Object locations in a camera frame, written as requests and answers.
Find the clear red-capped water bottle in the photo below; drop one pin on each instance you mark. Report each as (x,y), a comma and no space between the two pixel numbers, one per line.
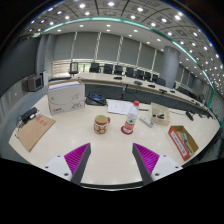
(131,120)

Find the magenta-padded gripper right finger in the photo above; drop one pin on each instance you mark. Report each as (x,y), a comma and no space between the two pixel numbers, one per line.
(146,159)

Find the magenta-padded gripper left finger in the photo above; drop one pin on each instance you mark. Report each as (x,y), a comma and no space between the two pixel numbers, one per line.
(77,159)

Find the small beige open box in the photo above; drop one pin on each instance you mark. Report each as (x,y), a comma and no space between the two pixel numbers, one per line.
(160,111)

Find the black desktop microphone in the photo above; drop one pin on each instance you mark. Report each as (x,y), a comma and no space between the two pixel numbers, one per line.
(189,115)

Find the flat round red coaster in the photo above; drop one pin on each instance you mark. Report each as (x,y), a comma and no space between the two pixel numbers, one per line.
(122,131)

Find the long curved conference desk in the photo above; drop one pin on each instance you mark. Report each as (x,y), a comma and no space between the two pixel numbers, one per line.
(110,81)

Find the black power adapter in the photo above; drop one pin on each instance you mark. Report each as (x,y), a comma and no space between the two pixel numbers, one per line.
(29,114)

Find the white printed paper sheets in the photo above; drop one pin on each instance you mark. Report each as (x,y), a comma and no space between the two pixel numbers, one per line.
(118,106)

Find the recessed ceiling lights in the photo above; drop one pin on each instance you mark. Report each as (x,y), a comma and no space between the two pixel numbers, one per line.
(111,4)

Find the row of black office chairs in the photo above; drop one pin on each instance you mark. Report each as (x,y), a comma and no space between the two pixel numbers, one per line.
(118,69)

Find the red patterned ceramic mug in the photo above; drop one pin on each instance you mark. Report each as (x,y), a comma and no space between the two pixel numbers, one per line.
(100,125)

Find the red-sided open cardboard box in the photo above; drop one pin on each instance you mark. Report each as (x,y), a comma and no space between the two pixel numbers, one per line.
(176,141)

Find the black pen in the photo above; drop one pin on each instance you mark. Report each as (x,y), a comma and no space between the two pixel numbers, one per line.
(143,109)

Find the white cardboard paper box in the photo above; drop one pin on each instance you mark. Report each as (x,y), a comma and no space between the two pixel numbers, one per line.
(65,98)

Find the white remote control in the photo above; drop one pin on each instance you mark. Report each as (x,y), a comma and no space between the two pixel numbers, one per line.
(146,121)

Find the grey whiteboard eraser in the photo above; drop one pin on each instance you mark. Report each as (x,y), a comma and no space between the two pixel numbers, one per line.
(184,137)

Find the brown paper envelope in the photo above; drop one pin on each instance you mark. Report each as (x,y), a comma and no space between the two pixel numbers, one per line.
(35,131)

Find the black conference desk phone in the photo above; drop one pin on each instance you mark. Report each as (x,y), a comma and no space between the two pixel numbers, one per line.
(96,99)

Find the grey boxy monitor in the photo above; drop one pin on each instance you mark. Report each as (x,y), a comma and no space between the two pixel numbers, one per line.
(35,82)

